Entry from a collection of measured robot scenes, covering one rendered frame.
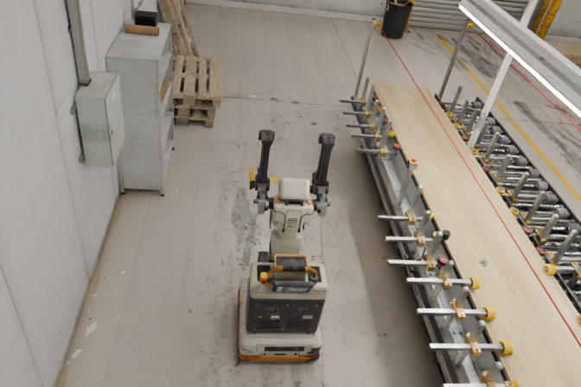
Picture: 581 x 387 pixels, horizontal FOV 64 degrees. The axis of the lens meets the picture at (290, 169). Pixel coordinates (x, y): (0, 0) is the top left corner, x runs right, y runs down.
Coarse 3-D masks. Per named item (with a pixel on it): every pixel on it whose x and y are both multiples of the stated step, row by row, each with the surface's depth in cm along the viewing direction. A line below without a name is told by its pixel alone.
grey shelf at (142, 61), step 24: (168, 24) 472; (120, 48) 413; (144, 48) 419; (120, 72) 408; (144, 72) 410; (168, 72) 506; (144, 96) 424; (168, 96) 488; (144, 120) 439; (168, 120) 520; (144, 144) 455; (168, 144) 549; (120, 168) 471; (144, 168) 473
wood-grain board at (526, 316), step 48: (384, 96) 552; (432, 96) 569; (432, 144) 477; (432, 192) 412; (480, 192) 421; (480, 240) 369; (528, 240) 376; (480, 288) 328; (528, 288) 335; (528, 336) 300; (576, 336) 305; (528, 384) 273; (576, 384) 277
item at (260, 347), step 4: (260, 344) 342; (264, 344) 342; (268, 344) 342; (272, 344) 343; (276, 344) 343; (280, 344) 344; (284, 344) 344; (288, 344) 345; (292, 344) 345; (296, 344) 345; (300, 344) 346; (304, 344) 346; (308, 344) 347; (260, 348) 343; (264, 348) 343; (268, 348) 344; (272, 348) 344; (276, 348) 345; (280, 348) 345; (284, 348) 346; (288, 348) 346; (292, 348) 346; (296, 348) 346; (300, 348) 347; (304, 348) 347; (308, 348) 348
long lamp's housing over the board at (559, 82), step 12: (468, 0) 377; (480, 12) 353; (492, 24) 335; (504, 36) 318; (516, 36) 316; (516, 48) 304; (528, 48) 299; (528, 60) 290; (540, 60) 284; (540, 72) 278; (552, 72) 271; (552, 84) 266; (564, 84) 260; (564, 96) 257; (576, 96) 250; (576, 108) 247
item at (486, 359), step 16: (368, 160) 579; (400, 160) 473; (400, 176) 470; (384, 208) 520; (416, 208) 428; (432, 224) 393; (400, 256) 465; (448, 256) 362; (416, 288) 418; (464, 304) 334; (464, 320) 333; (432, 336) 381; (480, 336) 312
